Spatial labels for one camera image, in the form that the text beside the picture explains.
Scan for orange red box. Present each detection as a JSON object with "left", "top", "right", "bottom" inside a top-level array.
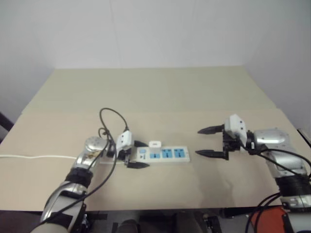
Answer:
[{"left": 249, "top": 205, "right": 288, "bottom": 233}]

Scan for white power strip blue sockets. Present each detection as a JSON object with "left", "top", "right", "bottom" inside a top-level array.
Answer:
[{"left": 99, "top": 145, "right": 191, "bottom": 166}]

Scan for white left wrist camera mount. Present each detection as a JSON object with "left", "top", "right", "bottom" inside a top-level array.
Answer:
[{"left": 116, "top": 131, "right": 134, "bottom": 153}]

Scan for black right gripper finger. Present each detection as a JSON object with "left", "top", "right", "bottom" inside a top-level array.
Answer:
[
  {"left": 197, "top": 124, "right": 225, "bottom": 136},
  {"left": 194, "top": 149, "right": 230, "bottom": 161}
]

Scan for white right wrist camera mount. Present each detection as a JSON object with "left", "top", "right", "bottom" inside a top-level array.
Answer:
[{"left": 224, "top": 114, "right": 248, "bottom": 147}]

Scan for white power strip cord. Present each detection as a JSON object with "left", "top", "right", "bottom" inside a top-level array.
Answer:
[{"left": 0, "top": 154, "right": 77, "bottom": 160}]

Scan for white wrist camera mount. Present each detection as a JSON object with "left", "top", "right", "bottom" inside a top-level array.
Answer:
[
  {"left": 116, "top": 131, "right": 134, "bottom": 153},
  {"left": 224, "top": 114, "right": 248, "bottom": 147}
]

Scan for white charger cube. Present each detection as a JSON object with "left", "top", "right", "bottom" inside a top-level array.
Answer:
[{"left": 148, "top": 140, "right": 161, "bottom": 155}]

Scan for dark furniture piece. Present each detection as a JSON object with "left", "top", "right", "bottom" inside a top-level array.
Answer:
[{"left": 0, "top": 111, "right": 15, "bottom": 144}]

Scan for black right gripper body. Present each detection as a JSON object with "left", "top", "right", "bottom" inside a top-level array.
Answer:
[{"left": 222, "top": 129, "right": 242, "bottom": 153}]

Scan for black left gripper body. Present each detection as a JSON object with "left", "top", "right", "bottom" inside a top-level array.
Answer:
[{"left": 117, "top": 140, "right": 136, "bottom": 167}]

